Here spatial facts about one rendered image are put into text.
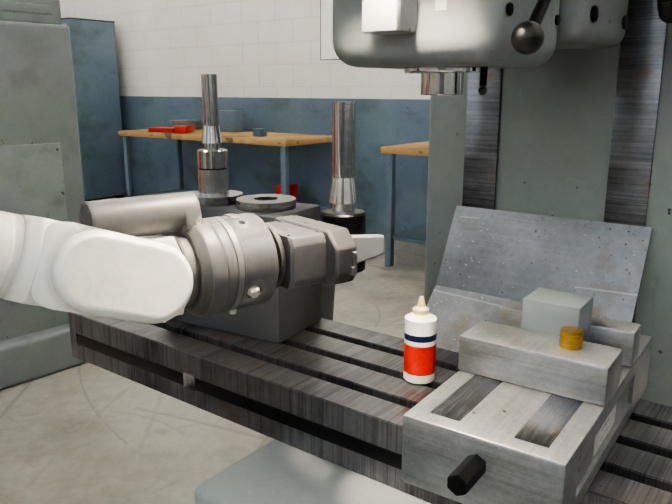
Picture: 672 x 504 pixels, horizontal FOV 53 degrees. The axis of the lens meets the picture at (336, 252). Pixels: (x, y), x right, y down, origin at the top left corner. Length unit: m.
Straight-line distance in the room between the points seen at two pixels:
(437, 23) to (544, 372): 0.35
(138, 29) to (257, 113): 1.98
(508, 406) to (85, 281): 0.39
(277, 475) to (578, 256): 0.57
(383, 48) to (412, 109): 4.96
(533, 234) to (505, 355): 0.46
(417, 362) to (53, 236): 0.48
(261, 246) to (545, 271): 0.61
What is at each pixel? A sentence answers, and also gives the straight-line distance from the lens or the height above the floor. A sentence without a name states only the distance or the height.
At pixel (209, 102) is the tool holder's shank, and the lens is 1.05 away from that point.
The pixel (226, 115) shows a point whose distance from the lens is 6.59.
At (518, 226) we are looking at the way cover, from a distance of 1.15.
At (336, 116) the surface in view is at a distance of 0.68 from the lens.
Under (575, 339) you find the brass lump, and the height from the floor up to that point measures 1.05.
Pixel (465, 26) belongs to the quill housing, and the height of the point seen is 1.34.
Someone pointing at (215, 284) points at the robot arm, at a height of 1.12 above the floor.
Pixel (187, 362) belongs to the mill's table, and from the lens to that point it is 0.98.
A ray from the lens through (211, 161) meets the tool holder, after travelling 1.04.
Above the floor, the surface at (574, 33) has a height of 1.35.
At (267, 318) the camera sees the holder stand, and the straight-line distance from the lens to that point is 0.98.
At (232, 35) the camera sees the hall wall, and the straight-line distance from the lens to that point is 6.99.
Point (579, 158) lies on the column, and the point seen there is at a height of 1.18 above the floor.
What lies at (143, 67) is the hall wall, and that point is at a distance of 8.05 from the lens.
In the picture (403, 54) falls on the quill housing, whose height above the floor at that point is 1.32.
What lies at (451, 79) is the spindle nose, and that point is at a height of 1.30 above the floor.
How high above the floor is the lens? 1.29
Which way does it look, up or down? 14 degrees down
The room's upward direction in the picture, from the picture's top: straight up
